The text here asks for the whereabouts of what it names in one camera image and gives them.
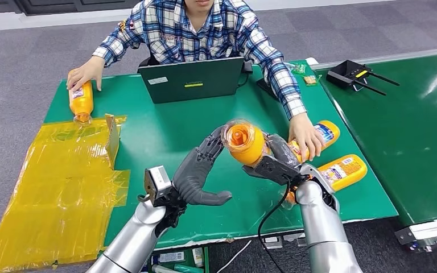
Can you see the brown cardboard piece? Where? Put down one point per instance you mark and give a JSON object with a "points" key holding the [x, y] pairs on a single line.
{"points": [[112, 141]]}

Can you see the orange snack packet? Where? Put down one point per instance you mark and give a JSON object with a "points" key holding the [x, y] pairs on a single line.
{"points": [[310, 80]]}

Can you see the teal and white bottle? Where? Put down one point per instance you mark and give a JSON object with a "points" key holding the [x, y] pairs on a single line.
{"points": [[182, 269]]}

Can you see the white upright bottle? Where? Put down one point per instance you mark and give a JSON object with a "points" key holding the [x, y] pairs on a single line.
{"points": [[197, 257]]}

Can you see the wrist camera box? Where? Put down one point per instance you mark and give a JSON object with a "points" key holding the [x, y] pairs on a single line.
{"points": [[158, 182], [275, 171]]}

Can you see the white power strip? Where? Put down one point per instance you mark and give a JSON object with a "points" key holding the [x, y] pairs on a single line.
{"points": [[275, 241]]}

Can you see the dark green laptop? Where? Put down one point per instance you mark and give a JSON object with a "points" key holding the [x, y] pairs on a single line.
{"points": [[192, 81]]}

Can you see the yellow plastic sheet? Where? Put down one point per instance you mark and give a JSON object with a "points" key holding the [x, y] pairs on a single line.
{"points": [[52, 203]]}

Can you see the black power adapter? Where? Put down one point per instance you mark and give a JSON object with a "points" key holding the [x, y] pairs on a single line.
{"points": [[248, 67]]}

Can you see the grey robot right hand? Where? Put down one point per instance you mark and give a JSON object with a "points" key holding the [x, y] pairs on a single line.
{"points": [[282, 149]]}

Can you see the green snack packet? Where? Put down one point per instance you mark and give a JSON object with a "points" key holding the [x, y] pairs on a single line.
{"points": [[299, 68]]}

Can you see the dark cabinet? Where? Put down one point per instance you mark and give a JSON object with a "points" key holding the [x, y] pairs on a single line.
{"points": [[52, 5]]}

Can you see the person's left hand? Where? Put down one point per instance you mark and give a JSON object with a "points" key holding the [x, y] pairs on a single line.
{"points": [[305, 137]]}

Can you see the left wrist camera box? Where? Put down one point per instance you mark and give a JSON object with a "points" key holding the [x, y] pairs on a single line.
{"points": [[158, 182]]}

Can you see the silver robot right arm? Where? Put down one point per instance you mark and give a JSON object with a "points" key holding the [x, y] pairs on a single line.
{"points": [[324, 226]]}

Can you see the green conveyor belt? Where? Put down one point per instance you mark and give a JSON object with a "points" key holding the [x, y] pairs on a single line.
{"points": [[403, 139]]}

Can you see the white rounded corner piece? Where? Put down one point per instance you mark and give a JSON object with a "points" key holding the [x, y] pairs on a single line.
{"points": [[311, 60]]}

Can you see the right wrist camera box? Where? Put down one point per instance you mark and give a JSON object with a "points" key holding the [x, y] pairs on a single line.
{"points": [[275, 171]]}

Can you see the person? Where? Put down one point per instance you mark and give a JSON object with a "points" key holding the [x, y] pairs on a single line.
{"points": [[203, 34]]}

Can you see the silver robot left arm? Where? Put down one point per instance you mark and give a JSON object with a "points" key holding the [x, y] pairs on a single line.
{"points": [[135, 241]]}

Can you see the black smartphone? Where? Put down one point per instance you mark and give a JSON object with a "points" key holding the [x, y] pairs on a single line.
{"points": [[267, 88]]}

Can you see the black router with antennas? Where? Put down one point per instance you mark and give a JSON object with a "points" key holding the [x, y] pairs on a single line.
{"points": [[344, 74]]}

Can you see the white labelled bottle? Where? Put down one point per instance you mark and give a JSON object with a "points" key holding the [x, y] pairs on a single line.
{"points": [[171, 257]]}

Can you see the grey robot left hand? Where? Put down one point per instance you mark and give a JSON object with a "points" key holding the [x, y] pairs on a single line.
{"points": [[192, 177]]}

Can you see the orange detergent bottle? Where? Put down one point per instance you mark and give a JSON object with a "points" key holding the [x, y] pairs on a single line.
{"points": [[81, 101], [245, 147], [329, 132], [344, 171]]}

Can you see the person's right hand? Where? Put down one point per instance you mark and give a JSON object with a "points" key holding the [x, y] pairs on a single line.
{"points": [[84, 73]]}

